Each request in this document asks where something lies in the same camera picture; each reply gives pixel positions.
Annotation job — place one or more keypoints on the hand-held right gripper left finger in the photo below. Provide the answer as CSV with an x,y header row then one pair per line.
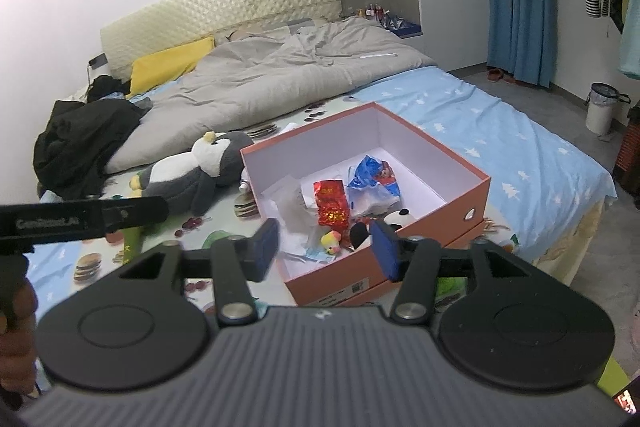
x,y
265,252

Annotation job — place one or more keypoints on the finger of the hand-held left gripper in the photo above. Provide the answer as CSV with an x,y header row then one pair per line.
x,y
140,212

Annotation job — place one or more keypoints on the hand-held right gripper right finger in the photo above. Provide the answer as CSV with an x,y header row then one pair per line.
x,y
385,252

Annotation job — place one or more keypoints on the panda plush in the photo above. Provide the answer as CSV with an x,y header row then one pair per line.
x,y
400,219

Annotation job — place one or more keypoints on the blue face mask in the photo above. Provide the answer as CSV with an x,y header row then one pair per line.
x,y
315,255

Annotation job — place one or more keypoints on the pink yellow small toy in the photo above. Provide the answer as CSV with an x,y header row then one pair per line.
x,y
331,243

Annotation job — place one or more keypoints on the grey zip bag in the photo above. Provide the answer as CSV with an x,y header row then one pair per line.
x,y
290,202

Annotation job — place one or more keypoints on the red snack packet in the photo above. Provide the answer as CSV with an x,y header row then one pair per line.
x,y
332,207

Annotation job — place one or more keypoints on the blue snack packet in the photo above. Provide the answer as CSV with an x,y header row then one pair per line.
x,y
370,172

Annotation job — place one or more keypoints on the orange cardboard box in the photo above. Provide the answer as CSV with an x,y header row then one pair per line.
x,y
415,142

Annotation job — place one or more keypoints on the person's left hand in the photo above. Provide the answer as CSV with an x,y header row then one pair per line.
x,y
17,352

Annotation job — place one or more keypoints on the fruit-print plastic mat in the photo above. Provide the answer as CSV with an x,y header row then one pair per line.
x,y
160,234

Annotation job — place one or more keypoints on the grey penguin plush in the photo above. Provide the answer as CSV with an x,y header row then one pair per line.
x,y
200,187

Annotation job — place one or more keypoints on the black clothing pile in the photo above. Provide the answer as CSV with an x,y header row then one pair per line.
x,y
85,142

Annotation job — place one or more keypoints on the small black cloth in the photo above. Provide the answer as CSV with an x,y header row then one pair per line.
x,y
107,88

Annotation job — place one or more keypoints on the yellow pillow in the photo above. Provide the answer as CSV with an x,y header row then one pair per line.
x,y
165,64

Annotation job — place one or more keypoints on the grey duvet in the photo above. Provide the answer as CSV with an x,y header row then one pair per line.
x,y
275,82

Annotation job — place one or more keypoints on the brown slipper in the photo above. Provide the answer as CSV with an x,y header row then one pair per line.
x,y
511,79
496,75

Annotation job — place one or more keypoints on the beige printed pillow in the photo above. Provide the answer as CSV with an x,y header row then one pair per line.
x,y
260,30

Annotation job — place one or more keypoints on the cream quilted headboard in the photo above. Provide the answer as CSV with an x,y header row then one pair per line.
x,y
225,7

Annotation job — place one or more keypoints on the blue storage tray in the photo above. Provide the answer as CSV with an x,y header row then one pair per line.
x,y
402,27

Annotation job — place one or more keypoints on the row of small bottles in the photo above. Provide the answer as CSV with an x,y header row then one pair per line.
x,y
374,11

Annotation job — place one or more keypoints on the white trash bin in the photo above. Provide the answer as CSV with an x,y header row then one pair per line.
x,y
605,109

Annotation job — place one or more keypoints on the brown wicker basket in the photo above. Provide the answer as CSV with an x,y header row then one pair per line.
x,y
629,147

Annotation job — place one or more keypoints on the light blue cloth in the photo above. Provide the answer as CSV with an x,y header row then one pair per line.
x,y
630,42

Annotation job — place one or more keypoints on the black wall power strip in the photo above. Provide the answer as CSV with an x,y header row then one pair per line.
x,y
97,60

